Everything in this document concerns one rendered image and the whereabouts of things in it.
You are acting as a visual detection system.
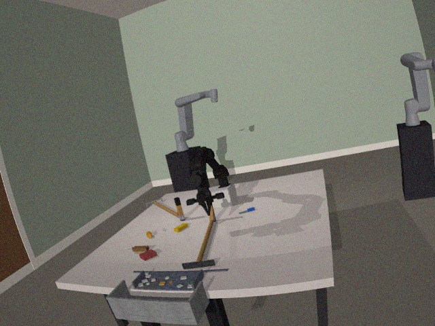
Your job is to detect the red rectangular block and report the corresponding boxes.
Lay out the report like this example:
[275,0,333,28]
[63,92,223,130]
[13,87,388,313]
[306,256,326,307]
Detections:
[139,250,157,261]

